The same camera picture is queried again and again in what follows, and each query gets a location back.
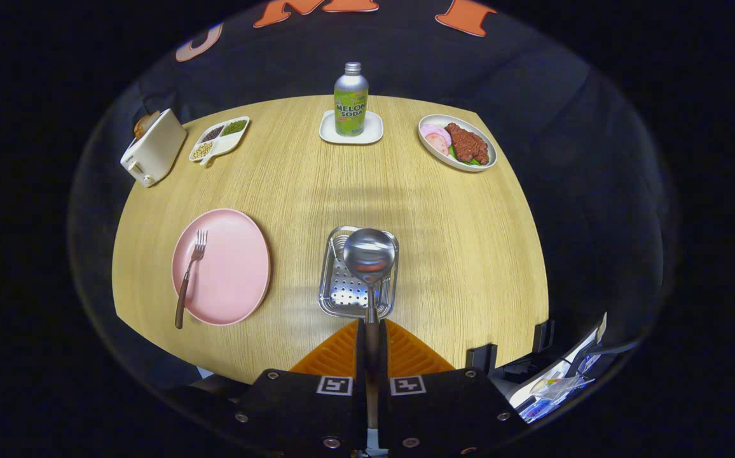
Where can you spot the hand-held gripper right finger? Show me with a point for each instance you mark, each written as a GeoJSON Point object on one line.
{"type": "Point", "coordinates": [444, 413]}

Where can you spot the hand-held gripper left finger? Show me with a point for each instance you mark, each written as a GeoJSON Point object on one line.
{"type": "Point", "coordinates": [304, 413]}

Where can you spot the black table clamp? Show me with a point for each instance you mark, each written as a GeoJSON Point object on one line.
{"type": "Point", "coordinates": [482, 357]}
{"type": "Point", "coordinates": [543, 336]}

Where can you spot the metal drainer tray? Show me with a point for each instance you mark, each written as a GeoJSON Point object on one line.
{"type": "Point", "coordinates": [342, 296]}

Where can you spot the pink round plate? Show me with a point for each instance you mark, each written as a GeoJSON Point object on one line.
{"type": "Point", "coordinates": [231, 267]}

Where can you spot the green lettuce leaf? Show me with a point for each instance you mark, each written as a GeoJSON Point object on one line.
{"type": "Point", "coordinates": [469, 163]}

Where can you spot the white oval food plate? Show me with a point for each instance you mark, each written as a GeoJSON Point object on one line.
{"type": "Point", "coordinates": [428, 146]}

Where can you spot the brown fried meat piece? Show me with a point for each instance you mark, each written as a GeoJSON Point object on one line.
{"type": "Point", "coordinates": [467, 143]}

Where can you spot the pink ham slices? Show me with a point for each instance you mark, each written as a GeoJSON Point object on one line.
{"type": "Point", "coordinates": [436, 137]}

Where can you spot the pile of yellow soybeans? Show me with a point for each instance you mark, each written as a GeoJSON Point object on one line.
{"type": "Point", "coordinates": [202, 151]}

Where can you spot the white divided dish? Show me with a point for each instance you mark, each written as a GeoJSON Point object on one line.
{"type": "Point", "coordinates": [227, 141]}

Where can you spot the white square coaster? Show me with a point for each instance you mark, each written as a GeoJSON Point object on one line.
{"type": "Point", "coordinates": [374, 135]}

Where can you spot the pile of dark red beans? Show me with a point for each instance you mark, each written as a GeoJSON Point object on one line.
{"type": "Point", "coordinates": [212, 133]}

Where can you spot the pile of green beans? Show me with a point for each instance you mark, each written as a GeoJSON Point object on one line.
{"type": "Point", "coordinates": [235, 126]}

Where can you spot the cream white toaster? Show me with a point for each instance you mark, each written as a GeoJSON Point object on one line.
{"type": "Point", "coordinates": [154, 149]}

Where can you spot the green label soda bottle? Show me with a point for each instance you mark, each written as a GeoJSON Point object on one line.
{"type": "Point", "coordinates": [350, 108]}

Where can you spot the toasted bread slice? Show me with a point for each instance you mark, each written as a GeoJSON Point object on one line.
{"type": "Point", "coordinates": [146, 124]}

